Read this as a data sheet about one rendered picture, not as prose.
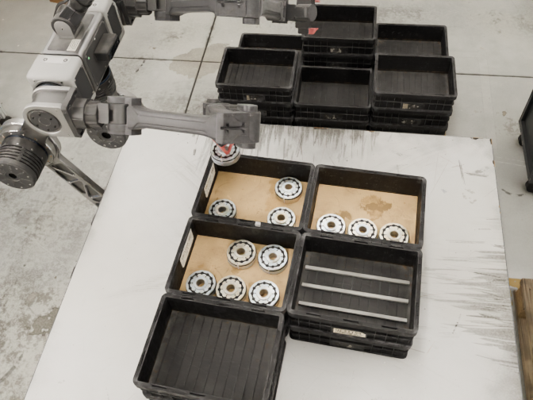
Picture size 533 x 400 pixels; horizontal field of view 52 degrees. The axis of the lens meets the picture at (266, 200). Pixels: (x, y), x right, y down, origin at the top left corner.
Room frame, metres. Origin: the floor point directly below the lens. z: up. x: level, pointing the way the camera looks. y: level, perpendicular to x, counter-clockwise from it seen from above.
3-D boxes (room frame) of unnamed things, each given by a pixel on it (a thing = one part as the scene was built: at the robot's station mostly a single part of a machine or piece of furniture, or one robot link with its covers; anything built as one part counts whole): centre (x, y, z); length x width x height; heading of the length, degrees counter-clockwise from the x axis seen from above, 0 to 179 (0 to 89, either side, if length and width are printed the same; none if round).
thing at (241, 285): (0.83, 0.15, 0.86); 0.10 x 0.10 x 0.01
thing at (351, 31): (2.53, -0.51, 0.37); 0.40 x 0.30 x 0.45; 77
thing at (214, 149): (1.29, 0.13, 1.04); 0.10 x 0.10 x 0.01
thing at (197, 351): (0.61, 0.21, 0.87); 0.40 x 0.30 x 0.11; 73
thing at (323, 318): (0.78, -0.26, 0.92); 0.40 x 0.30 x 0.02; 73
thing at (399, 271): (0.78, -0.26, 0.87); 0.40 x 0.30 x 0.11; 73
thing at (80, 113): (1.11, 0.46, 1.45); 0.09 x 0.08 x 0.12; 167
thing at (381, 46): (2.43, -0.90, 0.31); 0.40 x 0.30 x 0.34; 77
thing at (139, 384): (0.61, 0.21, 0.92); 0.40 x 0.30 x 0.02; 73
